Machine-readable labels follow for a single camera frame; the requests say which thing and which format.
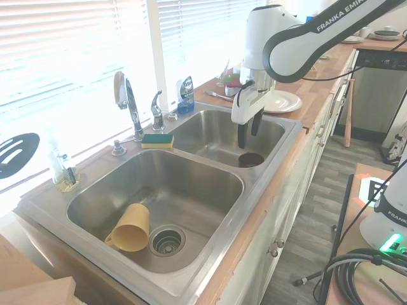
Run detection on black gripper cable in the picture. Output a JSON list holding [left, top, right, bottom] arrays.
[[236, 80, 256, 107]]

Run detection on stainless steel dishwasher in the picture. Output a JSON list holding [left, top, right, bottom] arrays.
[[336, 48, 407, 144]]

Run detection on yellow and green sponge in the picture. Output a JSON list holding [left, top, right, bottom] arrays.
[[141, 133, 175, 149]]

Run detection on clear bottle yellow liquid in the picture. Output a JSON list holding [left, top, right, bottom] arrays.
[[47, 136, 81, 193]]

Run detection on narrow white window blind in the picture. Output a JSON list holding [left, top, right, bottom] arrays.
[[158, 0, 255, 86]]

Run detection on silver utensil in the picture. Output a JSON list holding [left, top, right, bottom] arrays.
[[203, 90, 235, 103]]

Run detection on coiled black cable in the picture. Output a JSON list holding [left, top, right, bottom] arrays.
[[323, 247, 407, 305]]

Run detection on large white plate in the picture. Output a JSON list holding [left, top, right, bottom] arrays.
[[262, 90, 303, 114]]

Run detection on black slotted spatula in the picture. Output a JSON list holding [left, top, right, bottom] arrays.
[[0, 132, 41, 180]]

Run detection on chrome sink soap pump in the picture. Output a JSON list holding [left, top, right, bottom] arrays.
[[111, 139, 128, 157]]

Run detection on yellow mug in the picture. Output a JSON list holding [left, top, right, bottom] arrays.
[[104, 203, 151, 253]]

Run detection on black and white marker tag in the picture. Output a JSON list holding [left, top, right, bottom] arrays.
[[355, 173, 392, 208]]

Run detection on stainless steel double sink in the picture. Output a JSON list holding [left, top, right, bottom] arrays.
[[14, 101, 305, 302]]

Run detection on black tripod pole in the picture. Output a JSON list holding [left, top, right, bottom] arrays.
[[330, 173, 354, 252]]

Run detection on light wooden box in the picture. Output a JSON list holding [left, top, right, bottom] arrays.
[[0, 233, 78, 305]]

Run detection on metal drain strainer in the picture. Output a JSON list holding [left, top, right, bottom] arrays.
[[148, 224, 187, 257]]

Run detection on wide white window blind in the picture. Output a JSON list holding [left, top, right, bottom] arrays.
[[0, 0, 150, 105]]

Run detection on blue sponge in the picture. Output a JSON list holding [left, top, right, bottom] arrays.
[[176, 101, 195, 115]]

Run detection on dish soap bottle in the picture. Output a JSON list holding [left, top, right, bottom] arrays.
[[176, 75, 195, 105]]

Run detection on white kitchen cabinets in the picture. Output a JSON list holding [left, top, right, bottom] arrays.
[[187, 50, 359, 305]]

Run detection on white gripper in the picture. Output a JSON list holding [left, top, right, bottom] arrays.
[[231, 67, 276, 150]]

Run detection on wooden baseball bat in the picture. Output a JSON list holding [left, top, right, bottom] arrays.
[[343, 77, 357, 148]]

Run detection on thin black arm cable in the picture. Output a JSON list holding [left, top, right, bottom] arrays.
[[301, 29, 407, 81]]

